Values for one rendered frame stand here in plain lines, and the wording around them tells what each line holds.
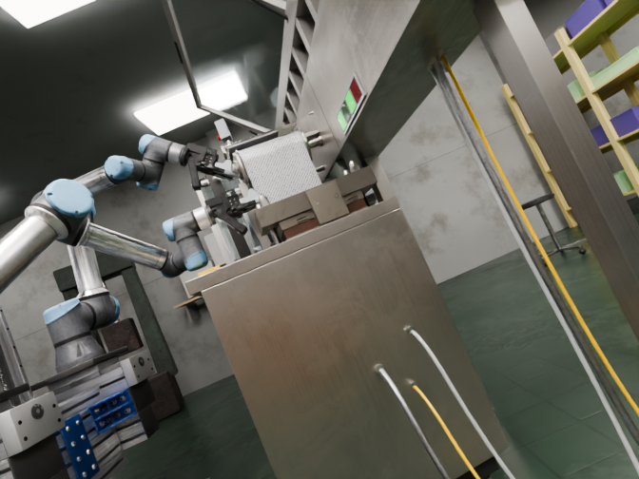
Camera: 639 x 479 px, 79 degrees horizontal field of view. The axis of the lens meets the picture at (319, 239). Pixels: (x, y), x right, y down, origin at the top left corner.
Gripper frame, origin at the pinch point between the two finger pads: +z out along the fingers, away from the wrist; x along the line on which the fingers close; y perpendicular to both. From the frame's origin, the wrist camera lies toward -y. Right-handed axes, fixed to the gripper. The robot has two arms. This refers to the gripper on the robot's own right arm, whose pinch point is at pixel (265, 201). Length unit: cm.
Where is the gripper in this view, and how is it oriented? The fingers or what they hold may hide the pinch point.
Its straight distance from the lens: 141.2
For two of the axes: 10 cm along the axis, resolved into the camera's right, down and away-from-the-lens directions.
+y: -4.0, -9.1, 0.8
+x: -1.5, 1.5, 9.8
